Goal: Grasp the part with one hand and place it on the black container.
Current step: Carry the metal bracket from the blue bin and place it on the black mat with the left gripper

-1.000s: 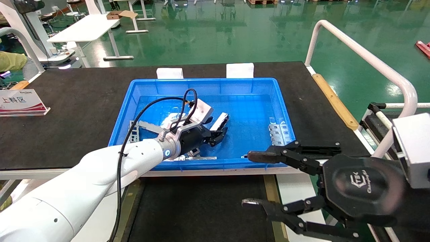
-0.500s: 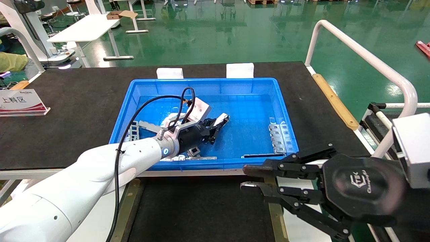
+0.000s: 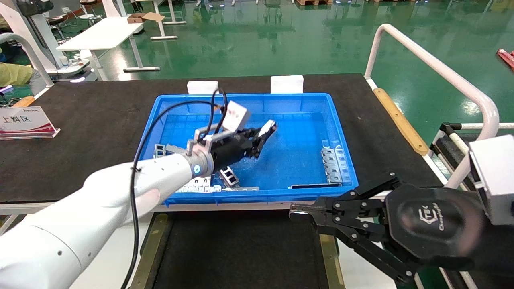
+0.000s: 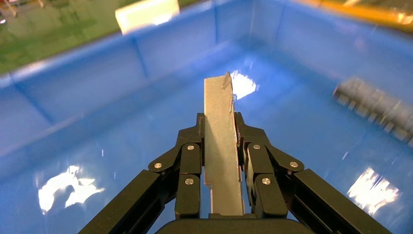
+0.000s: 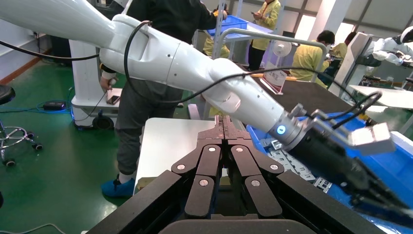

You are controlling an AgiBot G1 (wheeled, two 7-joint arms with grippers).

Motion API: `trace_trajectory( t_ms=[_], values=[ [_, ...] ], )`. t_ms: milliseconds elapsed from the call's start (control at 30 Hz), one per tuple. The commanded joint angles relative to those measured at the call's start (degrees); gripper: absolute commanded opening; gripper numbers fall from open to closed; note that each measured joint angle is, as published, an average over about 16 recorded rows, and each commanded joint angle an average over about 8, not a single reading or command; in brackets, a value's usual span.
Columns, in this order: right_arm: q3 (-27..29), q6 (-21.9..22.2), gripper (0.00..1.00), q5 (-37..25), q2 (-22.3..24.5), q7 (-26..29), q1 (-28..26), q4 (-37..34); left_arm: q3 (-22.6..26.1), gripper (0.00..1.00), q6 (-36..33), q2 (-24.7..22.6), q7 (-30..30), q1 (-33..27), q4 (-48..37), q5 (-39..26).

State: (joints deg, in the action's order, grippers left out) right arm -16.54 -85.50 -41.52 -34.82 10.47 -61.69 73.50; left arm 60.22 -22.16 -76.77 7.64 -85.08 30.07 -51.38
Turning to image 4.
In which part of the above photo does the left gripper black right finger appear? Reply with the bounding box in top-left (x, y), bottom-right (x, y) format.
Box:
top-left (234, 112), bottom-right (393, 234)

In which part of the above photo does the silver clip bracket part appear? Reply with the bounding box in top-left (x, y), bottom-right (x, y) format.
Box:
top-left (332, 77), bottom-right (413, 147)

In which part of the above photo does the white foam block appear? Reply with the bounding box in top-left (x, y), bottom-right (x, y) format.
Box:
top-left (115, 0), bottom-right (180, 36)

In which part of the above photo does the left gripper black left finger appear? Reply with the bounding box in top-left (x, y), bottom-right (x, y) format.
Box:
top-left (79, 113), bottom-right (206, 234)

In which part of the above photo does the long wooden edge strip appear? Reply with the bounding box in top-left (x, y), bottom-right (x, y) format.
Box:
top-left (290, 0), bottom-right (413, 34)

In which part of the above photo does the long silver slotted metal part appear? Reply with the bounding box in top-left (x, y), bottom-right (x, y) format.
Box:
top-left (204, 71), bottom-right (245, 216)

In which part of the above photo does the blue plastic bin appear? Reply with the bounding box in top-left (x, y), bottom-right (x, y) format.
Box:
top-left (0, 0), bottom-right (413, 234)

